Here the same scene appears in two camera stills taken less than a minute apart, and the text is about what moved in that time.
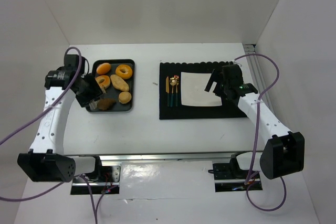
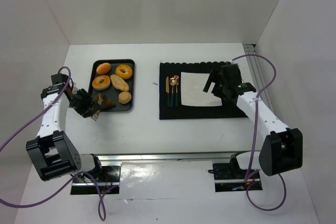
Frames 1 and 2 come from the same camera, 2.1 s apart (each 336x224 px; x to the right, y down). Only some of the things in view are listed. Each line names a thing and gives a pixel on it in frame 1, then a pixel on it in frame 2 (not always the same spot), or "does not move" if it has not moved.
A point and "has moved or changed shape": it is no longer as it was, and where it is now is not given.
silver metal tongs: x=93 y=104 has moved or changed shape
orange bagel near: x=105 y=84 does not move
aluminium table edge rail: x=157 y=158 does not move
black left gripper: x=92 y=94 -> x=87 y=106
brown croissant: x=105 y=104 does not move
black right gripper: x=219 y=82 does not move
